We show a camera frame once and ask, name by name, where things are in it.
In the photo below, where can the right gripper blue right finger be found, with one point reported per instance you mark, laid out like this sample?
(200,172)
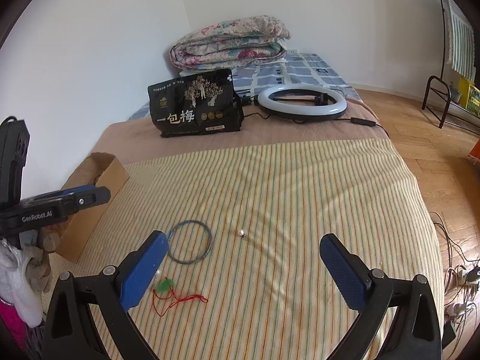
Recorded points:
(415,330)

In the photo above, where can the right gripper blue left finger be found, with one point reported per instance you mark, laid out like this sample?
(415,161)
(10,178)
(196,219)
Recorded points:
(70,330)

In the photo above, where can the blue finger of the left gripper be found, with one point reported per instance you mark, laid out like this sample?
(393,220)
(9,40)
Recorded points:
(83,197)

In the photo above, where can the red string green pendant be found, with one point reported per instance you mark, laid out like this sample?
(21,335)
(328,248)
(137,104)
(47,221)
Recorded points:
(164,297)

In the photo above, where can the thin blue bangle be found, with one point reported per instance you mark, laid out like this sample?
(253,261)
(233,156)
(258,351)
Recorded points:
(189,242)

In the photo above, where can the cardboard box tray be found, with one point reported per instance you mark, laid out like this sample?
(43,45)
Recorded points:
(96,182)

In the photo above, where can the white work glove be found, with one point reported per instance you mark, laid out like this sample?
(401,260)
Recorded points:
(26,274)

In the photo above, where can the black snack bag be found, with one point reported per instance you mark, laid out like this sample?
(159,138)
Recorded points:
(198,104)

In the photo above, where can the yellow striped towel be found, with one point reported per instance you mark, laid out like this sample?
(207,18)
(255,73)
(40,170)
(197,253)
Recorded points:
(270,296)

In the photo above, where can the orange box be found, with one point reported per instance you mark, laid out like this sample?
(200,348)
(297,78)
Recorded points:
(474,154)

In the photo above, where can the pink brown blanket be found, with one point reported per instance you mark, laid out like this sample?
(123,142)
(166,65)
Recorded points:
(138,140)

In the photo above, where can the folded floral quilt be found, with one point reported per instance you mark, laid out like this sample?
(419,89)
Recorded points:
(232,44)

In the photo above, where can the blue checked bed sheet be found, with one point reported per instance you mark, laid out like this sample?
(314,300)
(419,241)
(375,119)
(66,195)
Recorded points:
(294,68)

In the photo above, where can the black clothes rack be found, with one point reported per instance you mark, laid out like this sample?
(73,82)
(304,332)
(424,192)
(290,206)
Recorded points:
(451,99)

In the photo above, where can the striped hanging towel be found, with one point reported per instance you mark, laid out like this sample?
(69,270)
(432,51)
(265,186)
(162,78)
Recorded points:
(460,42)

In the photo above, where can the white ring light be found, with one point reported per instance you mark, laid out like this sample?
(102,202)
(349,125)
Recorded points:
(302,102)

